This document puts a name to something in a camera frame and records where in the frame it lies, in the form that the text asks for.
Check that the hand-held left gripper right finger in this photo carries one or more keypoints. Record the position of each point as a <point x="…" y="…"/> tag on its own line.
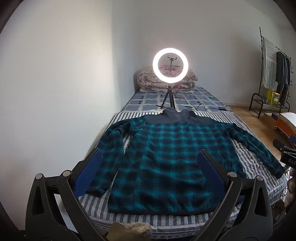
<point x="211" y="173"/>

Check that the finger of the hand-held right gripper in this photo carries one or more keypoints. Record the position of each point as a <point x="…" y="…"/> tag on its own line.
<point x="280" y="144"/>

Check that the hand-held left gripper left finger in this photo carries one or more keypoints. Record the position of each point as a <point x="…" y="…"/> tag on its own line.
<point x="89" y="172"/>

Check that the teal plaid fleece jacket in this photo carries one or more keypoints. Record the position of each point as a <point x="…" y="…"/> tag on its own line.
<point x="161" y="162"/>

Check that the black metal clothes rack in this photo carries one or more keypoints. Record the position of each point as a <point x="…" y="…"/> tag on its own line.
<point x="257" y="93"/>

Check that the dark hanging clothes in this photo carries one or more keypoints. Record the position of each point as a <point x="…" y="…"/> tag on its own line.
<point x="282" y="74"/>

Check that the cardboard box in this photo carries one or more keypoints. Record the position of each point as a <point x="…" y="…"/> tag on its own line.
<point x="270" y="117"/>

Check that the grey striped blanket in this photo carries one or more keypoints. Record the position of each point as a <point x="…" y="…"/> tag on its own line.
<point x="252" y="157"/>

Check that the yellow box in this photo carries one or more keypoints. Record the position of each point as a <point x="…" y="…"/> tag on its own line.
<point x="274" y="98"/>

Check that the beige fuzzy cloth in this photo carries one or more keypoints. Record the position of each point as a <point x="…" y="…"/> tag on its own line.
<point x="138" y="228"/>

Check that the striped hanging towel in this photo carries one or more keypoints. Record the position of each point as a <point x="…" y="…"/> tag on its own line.
<point x="269" y="67"/>

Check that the blue checkered bed sheet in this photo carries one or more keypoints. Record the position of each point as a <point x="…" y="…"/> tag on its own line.
<point x="148" y="102"/>

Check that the folded floral quilt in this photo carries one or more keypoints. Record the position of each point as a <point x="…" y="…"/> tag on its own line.
<point x="148" y="81"/>

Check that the phone holder clamp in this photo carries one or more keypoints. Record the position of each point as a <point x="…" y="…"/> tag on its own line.
<point x="171" y="56"/>

